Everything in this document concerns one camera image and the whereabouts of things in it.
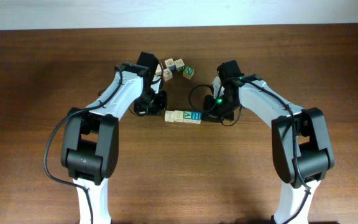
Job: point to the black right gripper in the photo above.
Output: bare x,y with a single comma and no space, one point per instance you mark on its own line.
210,114

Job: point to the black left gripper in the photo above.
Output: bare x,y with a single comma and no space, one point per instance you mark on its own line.
161,104

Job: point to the plain T wooden block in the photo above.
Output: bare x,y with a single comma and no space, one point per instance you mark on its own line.
169,116

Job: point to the blue H wooden block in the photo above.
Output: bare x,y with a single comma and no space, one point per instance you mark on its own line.
196,117

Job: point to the red E wooden block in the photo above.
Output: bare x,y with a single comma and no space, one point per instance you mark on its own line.
178,116

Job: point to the green V wooden block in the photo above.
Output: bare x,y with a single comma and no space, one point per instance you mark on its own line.
187,117

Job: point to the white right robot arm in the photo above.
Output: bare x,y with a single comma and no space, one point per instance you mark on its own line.
301,148

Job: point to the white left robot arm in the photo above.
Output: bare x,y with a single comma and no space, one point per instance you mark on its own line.
90,148

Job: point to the plain snake wooden block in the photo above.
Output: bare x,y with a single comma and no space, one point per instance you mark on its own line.
167,74

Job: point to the blue D wooden block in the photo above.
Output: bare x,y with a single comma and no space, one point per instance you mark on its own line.
170,64

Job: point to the green N wooden block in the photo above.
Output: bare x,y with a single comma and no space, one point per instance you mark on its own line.
188,72

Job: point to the green-sided rear wooden block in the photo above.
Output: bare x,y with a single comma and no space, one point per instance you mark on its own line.
179,65

